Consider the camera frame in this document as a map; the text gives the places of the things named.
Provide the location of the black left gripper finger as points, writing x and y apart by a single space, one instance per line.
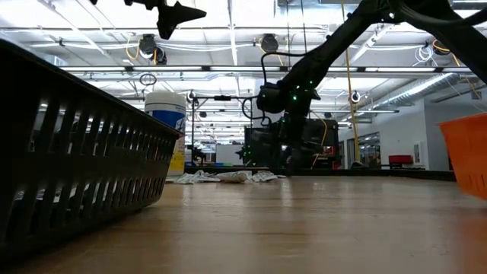
171 15

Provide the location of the black background rig frame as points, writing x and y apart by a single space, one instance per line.
222 97

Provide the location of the white-lidded disinfectant wipes canister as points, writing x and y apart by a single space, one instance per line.
167 114

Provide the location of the green white bandage strip wrapper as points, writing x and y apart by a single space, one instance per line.
188 178
209 177

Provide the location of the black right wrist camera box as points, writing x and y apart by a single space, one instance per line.
272 99

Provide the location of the white panel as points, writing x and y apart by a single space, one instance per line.
228 154

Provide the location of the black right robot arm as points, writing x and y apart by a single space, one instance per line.
331 49

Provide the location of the red box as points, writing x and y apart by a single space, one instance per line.
400 159

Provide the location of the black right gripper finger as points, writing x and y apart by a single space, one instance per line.
296 161

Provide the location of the black screen panel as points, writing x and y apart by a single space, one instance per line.
323 137

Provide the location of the orange plastic basket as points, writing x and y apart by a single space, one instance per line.
468 160

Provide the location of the silver ventilation duct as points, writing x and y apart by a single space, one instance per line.
418 89

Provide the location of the long ceiling light bar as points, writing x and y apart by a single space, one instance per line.
190 69

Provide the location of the black plastic basket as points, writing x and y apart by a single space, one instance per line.
76 171

